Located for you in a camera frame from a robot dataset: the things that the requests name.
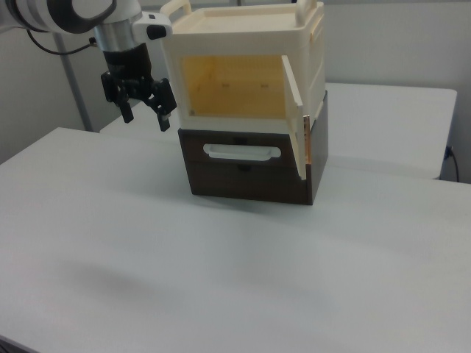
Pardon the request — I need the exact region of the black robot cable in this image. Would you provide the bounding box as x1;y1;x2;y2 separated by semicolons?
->
24;28;99;57

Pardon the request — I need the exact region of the cream cabinet carry handle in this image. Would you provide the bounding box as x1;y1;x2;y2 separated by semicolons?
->
293;0;318;27
161;0;193;20

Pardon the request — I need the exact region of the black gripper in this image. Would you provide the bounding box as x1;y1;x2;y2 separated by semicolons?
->
100;43;178;132

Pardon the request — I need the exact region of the grey metal post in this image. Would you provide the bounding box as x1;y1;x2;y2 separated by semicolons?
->
54;32;93;132

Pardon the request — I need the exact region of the black power cable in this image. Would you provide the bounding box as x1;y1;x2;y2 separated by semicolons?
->
444;144;461;182

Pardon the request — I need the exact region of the cream cabinet door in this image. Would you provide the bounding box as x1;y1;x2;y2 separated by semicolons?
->
280;54;312;182

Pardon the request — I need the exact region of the dark brown drawer box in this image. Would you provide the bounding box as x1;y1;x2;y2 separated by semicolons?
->
177;89;330;207

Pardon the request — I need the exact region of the white drawer handle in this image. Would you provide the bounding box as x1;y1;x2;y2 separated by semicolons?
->
202;143;283;163

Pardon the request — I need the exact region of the cream plastic cabinet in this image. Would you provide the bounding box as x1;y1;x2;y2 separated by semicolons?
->
161;0;326;135

